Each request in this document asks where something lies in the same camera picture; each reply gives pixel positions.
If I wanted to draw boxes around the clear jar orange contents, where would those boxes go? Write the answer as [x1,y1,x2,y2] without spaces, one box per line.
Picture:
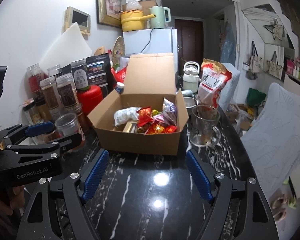
[55,113,85,152]

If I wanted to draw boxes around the brown label spice jar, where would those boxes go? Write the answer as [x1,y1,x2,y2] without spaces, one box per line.
[40,76,62,112]

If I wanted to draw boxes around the green electric kettle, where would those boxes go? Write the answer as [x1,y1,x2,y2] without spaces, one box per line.
[149,6,171,29]

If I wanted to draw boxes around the white thermos jug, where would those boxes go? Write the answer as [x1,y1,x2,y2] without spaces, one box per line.
[183,61,200,93]

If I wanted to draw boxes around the black coffee pouch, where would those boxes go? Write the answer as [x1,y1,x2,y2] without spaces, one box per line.
[86,53,114,96]

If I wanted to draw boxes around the red spicy strip snack bag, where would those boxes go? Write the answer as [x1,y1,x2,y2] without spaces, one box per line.
[145,122,177,135]

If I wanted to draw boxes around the wall intercom panel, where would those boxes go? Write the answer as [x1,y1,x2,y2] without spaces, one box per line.
[63,7,91,35]

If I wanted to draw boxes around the red label spice jar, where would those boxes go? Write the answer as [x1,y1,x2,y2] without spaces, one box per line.
[26,63,44,101]

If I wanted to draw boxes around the white purple snack packet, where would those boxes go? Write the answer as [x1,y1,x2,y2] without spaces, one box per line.
[153,98,178,126]

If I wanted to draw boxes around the green lollipop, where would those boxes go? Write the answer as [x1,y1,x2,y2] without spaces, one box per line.
[151,109,161,117]

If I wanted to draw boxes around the yellow pot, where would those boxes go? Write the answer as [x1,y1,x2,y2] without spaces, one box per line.
[121,10,156,32]

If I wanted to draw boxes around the red yellow crinkled snack bag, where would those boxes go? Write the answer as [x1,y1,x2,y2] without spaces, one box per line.
[137,107,153,127]

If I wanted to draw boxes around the person's left hand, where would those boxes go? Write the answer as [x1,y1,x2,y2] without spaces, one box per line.
[0,185,25,216]

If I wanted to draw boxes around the woven round fan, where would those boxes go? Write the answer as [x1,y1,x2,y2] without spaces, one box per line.
[112,36,125,67]

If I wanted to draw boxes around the white cutting board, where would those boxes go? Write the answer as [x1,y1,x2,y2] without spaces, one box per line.
[39,22,93,74]

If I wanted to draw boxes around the green label tall jar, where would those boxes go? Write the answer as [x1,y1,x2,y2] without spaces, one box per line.
[70,59,90,93]

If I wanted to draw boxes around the hanging tote bag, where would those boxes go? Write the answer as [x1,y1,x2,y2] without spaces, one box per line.
[245,41,262,80]

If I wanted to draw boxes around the white mini fridge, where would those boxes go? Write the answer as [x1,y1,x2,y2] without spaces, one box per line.
[123,28,178,73]

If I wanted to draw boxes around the green shopping bag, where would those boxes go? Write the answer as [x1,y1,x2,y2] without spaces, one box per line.
[247,88,267,107]

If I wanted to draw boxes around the large red white food bag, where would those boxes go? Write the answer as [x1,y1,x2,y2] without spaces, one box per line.
[197,59,232,108]

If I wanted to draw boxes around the white green printed bread bag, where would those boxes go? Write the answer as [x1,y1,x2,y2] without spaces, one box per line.
[114,107,141,127]

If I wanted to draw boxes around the clear glass mug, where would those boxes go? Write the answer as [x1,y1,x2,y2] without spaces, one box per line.
[190,104,221,147]

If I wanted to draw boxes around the white chair back cushion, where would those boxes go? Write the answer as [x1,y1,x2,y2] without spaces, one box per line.
[218,63,241,112]

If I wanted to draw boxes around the dark label spice jar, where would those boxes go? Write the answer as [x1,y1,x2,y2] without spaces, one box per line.
[56,73,79,110]

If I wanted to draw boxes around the gold framed picture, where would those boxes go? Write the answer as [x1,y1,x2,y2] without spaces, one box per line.
[96,0,122,28]

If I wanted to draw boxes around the brown cardboard box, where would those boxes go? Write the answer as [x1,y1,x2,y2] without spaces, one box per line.
[87,52,190,156]

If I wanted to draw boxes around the red plastic canister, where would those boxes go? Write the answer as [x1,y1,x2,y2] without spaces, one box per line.
[77,85,103,115]

